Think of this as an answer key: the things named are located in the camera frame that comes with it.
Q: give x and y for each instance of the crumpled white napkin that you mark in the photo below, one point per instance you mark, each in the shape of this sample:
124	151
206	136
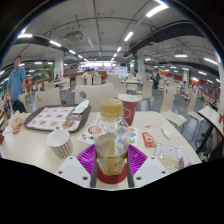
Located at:
80	107

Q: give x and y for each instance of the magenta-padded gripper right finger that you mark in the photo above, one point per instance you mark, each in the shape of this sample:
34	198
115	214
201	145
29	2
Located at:
137	159

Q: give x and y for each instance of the white sauce packet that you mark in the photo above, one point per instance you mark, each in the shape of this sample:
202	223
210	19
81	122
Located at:
166	132

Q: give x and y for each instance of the white brown patterned paper cup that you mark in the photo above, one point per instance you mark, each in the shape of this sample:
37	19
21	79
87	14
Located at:
61	146

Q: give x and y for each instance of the dark plastic food tray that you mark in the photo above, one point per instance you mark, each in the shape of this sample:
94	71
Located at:
85	116

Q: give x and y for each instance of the ceiling air conditioner unit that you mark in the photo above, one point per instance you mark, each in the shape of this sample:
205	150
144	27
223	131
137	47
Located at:
73	36

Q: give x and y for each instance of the beige chair with round hole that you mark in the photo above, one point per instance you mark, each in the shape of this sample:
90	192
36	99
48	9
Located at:
96	95
48	98

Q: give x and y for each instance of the black bag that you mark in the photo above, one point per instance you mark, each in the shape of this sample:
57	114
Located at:
19	106

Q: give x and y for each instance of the group of ceiling lights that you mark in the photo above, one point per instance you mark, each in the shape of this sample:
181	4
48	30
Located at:
55	43

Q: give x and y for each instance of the clear plastic bag with paper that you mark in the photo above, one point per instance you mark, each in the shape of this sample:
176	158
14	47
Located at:
169	156

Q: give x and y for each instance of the pink printed table sticker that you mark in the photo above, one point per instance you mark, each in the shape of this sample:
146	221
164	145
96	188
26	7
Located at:
187	161

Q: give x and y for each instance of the clear bottle with yellow drink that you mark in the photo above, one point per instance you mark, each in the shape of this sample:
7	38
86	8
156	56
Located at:
111	143

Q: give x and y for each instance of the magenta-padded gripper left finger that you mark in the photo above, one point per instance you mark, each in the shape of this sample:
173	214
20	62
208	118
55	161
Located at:
86	159

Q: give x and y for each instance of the person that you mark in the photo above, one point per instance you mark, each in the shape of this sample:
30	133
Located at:
16	81

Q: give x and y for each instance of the beige dining table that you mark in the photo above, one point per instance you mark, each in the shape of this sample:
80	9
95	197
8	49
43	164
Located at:
211	115

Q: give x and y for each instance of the red sauce packet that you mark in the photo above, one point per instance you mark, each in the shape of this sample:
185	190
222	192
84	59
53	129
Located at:
148	140

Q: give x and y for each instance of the fried food piece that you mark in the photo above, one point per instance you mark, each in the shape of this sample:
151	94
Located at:
68	124

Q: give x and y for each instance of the group of beige chairs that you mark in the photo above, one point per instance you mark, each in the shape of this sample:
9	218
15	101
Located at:
170	96

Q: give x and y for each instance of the red paper drink cup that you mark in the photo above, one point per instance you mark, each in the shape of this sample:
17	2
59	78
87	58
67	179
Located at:
130	110

